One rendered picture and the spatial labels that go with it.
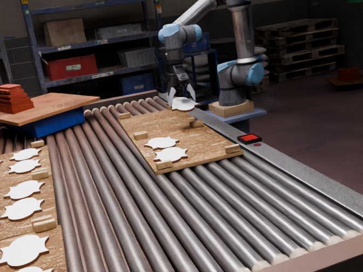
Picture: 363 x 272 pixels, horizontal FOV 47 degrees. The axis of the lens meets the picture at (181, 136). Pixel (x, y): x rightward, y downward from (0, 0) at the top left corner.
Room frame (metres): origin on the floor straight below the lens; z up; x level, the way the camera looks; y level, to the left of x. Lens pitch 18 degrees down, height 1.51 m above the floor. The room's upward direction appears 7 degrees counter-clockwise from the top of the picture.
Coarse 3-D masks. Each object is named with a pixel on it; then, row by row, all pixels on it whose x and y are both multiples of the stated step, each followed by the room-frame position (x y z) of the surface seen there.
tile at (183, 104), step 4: (172, 100) 1.88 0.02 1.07; (176, 100) 1.88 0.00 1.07; (180, 100) 1.88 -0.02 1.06; (184, 100) 1.87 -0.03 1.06; (188, 100) 1.87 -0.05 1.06; (192, 100) 1.86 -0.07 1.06; (168, 104) 1.86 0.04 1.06; (172, 104) 1.84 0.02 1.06; (176, 104) 1.84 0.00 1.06; (180, 104) 1.83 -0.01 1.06; (184, 104) 1.83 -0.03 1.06; (188, 104) 1.83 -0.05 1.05; (192, 104) 1.82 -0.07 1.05; (196, 104) 1.82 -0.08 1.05; (172, 108) 1.79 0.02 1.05; (176, 108) 1.80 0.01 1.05; (180, 108) 1.79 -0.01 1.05; (184, 108) 1.78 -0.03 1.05; (188, 108) 1.78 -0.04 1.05; (192, 108) 1.78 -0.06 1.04
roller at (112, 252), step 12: (72, 132) 2.13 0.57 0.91; (72, 144) 1.88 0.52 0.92; (72, 156) 1.75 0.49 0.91; (84, 168) 1.55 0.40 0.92; (84, 180) 1.42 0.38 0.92; (84, 192) 1.35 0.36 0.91; (96, 192) 1.33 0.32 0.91; (96, 204) 1.21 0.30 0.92; (96, 216) 1.13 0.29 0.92; (96, 228) 1.08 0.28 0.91; (108, 228) 1.05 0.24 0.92; (108, 240) 0.98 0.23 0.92; (108, 252) 0.93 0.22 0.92; (120, 252) 0.95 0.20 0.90; (108, 264) 0.89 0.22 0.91; (120, 264) 0.87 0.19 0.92
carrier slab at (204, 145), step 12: (180, 132) 1.80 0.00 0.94; (192, 132) 1.78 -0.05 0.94; (204, 132) 1.76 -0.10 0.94; (144, 144) 1.70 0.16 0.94; (180, 144) 1.64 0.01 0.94; (192, 144) 1.62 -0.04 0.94; (204, 144) 1.60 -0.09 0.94; (216, 144) 1.58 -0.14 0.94; (228, 144) 1.56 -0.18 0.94; (144, 156) 1.55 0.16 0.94; (156, 156) 1.53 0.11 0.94; (192, 156) 1.48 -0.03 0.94; (204, 156) 1.47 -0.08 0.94; (216, 156) 1.45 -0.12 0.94; (228, 156) 1.46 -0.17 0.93; (156, 168) 1.41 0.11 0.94; (168, 168) 1.40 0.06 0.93; (180, 168) 1.41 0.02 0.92
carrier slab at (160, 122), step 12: (120, 120) 2.14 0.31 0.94; (132, 120) 2.11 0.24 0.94; (144, 120) 2.08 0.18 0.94; (156, 120) 2.05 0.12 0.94; (168, 120) 2.02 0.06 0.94; (180, 120) 1.99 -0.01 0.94; (192, 120) 1.97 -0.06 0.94; (132, 132) 1.90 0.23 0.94; (156, 132) 1.85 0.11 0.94; (168, 132) 1.82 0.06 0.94
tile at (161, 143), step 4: (152, 140) 1.70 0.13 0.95; (156, 140) 1.70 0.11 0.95; (160, 140) 1.69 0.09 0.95; (164, 140) 1.68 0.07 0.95; (168, 140) 1.68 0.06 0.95; (172, 140) 1.67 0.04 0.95; (176, 140) 1.66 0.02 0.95; (148, 144) 1.66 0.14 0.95; (152, 144) 1.65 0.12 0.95; (156, 144) 1.65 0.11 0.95; (160, 144) 1.64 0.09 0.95; (164, 144) 1.63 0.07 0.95; (168, 144) 1.63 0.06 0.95; (172, 144) 1.62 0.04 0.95; (152, 148) 1.62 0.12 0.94; (156, 148) 1.61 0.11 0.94; (160, 148) 1.60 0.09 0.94; (164, 148) 1.60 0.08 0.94
